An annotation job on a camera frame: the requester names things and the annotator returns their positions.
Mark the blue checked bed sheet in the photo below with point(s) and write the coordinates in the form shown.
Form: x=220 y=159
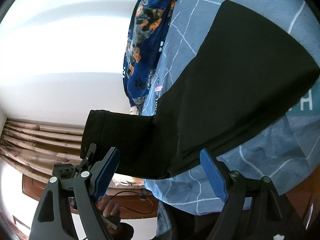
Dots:
x=287 y=151

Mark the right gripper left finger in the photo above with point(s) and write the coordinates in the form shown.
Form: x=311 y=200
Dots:
x=75 y=187

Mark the white floral pillow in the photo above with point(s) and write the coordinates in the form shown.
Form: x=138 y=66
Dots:
x=134 y=110

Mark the beige floral curtain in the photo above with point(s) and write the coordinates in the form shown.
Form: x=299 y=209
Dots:
x=33 y=149

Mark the navy dog print blanket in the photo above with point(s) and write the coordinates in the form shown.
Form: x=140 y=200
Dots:
x=147 y=32

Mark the black pants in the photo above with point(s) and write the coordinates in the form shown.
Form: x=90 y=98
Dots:
x=247 y=73

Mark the brown wooden furniture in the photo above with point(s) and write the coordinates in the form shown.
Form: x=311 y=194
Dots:
x=134 y=203

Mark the person's left hand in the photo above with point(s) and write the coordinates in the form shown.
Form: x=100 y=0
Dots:
x=108 y=207

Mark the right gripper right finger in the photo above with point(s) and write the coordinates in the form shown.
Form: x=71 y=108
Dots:
x=252 y=208

